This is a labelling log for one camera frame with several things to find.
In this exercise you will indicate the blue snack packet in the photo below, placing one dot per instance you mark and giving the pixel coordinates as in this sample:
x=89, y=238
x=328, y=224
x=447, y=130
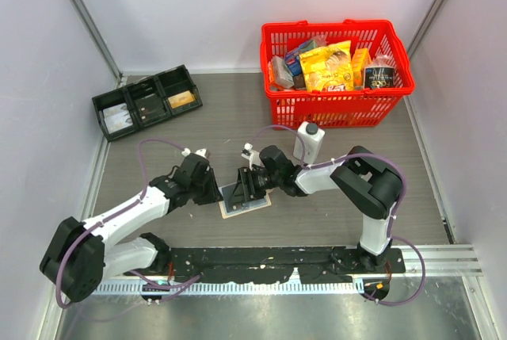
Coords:
x=292, y=58

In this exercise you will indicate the black mounting base plate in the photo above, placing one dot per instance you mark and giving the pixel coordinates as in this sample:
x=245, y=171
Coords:
x=269, y=265

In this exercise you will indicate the orange snack box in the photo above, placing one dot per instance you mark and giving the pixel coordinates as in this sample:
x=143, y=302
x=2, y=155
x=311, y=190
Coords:
x=361, y=59

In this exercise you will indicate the gold card in tray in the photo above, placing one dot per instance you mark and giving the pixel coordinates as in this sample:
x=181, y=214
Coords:
x=181, y=99

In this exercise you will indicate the dark card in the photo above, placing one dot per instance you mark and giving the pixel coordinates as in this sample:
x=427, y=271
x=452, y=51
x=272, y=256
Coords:
x=150, y=109

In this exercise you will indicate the grey wrapped snack pack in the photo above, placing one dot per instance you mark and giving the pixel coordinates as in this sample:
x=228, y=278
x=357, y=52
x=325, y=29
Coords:
x=279, y=74

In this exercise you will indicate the white cable duct strip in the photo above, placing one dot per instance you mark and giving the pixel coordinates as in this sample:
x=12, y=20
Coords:
x=132, y=286

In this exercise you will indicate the black round can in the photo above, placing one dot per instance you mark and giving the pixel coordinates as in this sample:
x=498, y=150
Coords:
x=378, y=77

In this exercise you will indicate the beige card holder wallet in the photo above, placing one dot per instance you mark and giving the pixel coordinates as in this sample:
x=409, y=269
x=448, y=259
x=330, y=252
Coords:
x=228, y=209

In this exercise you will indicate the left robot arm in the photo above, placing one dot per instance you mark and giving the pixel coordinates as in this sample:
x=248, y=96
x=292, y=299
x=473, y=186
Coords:
x=82, y=254

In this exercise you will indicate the red shopping basket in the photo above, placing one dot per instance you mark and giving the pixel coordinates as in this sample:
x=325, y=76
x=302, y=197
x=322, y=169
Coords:
x=347, y=109

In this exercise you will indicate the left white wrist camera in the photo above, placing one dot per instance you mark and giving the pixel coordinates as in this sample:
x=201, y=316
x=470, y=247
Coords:
x=203, y=152

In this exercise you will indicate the white cards in tray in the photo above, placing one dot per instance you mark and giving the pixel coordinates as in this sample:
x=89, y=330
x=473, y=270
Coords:
x=117, y=118

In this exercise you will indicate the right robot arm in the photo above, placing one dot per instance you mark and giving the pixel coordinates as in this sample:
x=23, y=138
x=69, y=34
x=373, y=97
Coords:
x=370, y=182

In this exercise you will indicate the white bottle grey cap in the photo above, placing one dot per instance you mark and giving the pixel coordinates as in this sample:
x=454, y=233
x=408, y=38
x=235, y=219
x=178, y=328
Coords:
x=309, y=142

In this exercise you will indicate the yellow chips bag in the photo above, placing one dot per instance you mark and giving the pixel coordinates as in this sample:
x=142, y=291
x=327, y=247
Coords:
x=328, y=69

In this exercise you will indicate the black three-compartment tray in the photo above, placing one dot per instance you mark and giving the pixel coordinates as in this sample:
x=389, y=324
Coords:
x=164, y=85

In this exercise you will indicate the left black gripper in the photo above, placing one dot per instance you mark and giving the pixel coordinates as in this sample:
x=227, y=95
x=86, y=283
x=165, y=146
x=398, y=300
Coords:
x=213, y=194

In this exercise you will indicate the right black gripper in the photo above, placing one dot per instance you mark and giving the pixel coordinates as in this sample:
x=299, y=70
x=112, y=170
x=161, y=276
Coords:
x=245, y=177

